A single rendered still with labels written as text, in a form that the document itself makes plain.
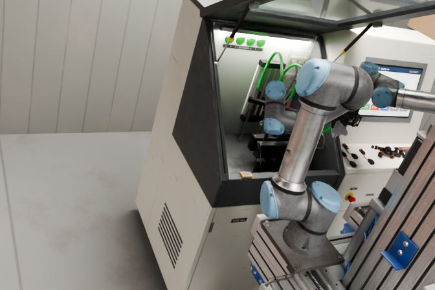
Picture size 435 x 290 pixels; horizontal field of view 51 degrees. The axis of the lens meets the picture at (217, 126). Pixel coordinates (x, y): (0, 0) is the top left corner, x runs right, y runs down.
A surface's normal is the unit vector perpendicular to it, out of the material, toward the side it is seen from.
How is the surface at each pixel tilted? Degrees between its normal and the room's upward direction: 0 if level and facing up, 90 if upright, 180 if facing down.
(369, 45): 76
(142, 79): 90
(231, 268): 90
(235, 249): 90
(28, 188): 0
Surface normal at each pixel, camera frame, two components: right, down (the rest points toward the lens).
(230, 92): 0.38, 0.55
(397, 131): 0.44, 0.33
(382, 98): -0.46, 0.32
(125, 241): 0.26, -0.84
